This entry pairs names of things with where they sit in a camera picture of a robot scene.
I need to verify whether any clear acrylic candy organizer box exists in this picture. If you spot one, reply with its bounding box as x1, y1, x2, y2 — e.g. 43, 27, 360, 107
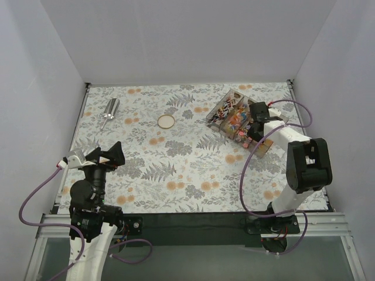
206, 89, 257, 151

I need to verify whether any silver metal scoop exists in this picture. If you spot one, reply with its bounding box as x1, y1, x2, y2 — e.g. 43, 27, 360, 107
100, 98, 120, 131

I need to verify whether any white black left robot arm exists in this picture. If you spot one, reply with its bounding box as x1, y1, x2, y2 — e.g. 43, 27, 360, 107
66, 141, 125, 280

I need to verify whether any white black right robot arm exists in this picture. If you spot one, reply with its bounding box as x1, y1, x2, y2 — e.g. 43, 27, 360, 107
247, 102, 332, 233

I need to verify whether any floral patterned table cloth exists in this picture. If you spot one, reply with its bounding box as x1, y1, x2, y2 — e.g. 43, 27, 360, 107
54, 83, 329, 214

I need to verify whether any round wooden jar lid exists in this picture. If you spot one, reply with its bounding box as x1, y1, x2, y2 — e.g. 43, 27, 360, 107
158, 114, 175, 129

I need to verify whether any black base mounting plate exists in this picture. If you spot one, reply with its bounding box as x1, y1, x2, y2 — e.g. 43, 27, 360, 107
123, 212, 301, 248

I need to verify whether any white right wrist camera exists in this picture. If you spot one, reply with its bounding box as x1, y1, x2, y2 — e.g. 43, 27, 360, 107
267, 103, 282, 121

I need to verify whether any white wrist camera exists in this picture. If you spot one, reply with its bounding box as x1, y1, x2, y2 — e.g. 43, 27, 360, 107
57, 149, 86, 169
267, 103, 282, 121

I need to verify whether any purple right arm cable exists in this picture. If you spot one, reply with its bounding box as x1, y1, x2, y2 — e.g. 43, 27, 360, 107
239, 99, 313, 256

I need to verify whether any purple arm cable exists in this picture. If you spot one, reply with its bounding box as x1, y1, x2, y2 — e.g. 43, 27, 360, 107
19, 163, 153, 281
239, 99, 313, 256

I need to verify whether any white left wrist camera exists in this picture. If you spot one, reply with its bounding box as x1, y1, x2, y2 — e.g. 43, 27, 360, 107
57, 149, 86, 169

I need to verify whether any aluminium frame rail right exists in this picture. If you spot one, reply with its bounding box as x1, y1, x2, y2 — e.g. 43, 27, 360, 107
287, 78, 335, 212

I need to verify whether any aluminium frame rail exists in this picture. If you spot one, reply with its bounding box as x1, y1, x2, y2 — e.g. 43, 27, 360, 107
26, 211, 366, 280
287, 78, 335, 212

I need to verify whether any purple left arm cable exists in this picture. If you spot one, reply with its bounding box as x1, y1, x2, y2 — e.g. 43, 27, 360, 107
19, 163, 153, 281

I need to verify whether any aluminium front frame rail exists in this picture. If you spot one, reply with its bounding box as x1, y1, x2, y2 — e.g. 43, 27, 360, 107
26, 211, 366, 280

